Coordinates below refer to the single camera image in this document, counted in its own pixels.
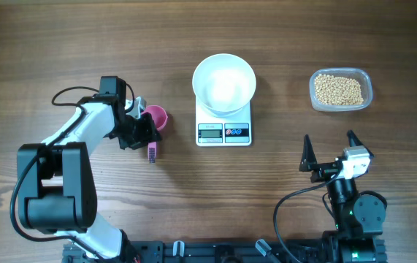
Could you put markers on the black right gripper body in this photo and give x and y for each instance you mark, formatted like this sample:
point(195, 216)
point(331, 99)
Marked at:
point(324, 172)

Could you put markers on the white bowl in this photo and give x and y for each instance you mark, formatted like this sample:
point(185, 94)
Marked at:
point(223, 84)

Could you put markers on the clear plastic bean container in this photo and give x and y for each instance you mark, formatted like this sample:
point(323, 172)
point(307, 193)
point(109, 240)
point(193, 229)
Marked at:
point(361, 76)

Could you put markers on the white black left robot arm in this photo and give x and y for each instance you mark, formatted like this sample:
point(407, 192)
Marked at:
point(55, 195)

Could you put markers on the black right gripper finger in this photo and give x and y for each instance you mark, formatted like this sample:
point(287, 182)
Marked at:
point(354, 141)
point(308, 161)

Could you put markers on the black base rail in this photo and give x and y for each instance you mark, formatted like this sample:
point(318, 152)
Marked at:
point(312, 250)

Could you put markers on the pile of soybeans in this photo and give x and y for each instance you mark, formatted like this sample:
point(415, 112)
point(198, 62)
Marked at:
point(340, 91)

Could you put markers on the white digital kitchen scale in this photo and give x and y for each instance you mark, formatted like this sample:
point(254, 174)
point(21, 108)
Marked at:
point(231, 130)

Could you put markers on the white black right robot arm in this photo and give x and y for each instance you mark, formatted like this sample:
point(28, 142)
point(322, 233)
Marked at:
point(358, 216)

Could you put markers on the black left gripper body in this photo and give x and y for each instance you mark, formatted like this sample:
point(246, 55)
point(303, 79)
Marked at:
point(136, 132)

